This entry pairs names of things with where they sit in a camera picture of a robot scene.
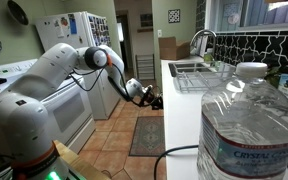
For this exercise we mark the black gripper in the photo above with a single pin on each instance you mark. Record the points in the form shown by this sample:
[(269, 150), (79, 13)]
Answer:
[(148, 95)]

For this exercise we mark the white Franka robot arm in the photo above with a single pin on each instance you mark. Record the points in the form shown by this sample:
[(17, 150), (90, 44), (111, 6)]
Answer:
[(27, 100)]

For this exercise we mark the patterned floor rug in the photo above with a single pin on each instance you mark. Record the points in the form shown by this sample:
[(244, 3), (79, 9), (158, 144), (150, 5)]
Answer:
[(148, 136)]

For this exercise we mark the metal shelf rack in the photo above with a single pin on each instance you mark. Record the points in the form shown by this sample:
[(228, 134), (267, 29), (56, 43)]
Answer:
[(145, 66)]

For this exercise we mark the steel kitchen sink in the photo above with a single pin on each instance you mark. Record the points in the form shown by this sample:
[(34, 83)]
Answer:
[(187, 68)]

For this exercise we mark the brown cardboard box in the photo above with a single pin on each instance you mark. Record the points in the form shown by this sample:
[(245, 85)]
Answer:
[(174, 49)]

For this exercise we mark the chrome kitchen faucet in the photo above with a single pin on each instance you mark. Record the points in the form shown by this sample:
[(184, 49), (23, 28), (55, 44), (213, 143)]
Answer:
[(204, 35)]

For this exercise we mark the dark framed hallway picture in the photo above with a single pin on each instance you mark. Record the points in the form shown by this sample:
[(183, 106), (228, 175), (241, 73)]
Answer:
[(146, 20)]

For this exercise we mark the white oven stove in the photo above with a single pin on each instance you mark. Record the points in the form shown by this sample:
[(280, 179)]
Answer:
[(70, 110)]

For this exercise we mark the large clear water bottle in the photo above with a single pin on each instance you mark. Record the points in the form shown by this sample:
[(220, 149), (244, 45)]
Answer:
[(250, 130)]

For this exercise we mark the robot cart with green light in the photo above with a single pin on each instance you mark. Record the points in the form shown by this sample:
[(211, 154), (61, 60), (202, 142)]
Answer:
[(80, 165)]

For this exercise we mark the white refrigerator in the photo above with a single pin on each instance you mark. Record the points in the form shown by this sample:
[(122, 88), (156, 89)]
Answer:
[(67, 30)]

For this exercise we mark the kitchen window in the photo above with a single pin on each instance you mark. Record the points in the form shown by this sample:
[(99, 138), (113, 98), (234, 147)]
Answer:
[(257, 13)]

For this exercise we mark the white light switch plate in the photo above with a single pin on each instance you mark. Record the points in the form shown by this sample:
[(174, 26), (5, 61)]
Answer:
[(159, 33)]

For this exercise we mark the black white patterned wall art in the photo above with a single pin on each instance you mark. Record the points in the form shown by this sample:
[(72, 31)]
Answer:
[(174, 15)]

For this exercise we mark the black pan on wall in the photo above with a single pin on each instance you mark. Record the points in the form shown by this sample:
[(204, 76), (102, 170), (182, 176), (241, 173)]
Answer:
[(17, 12)]

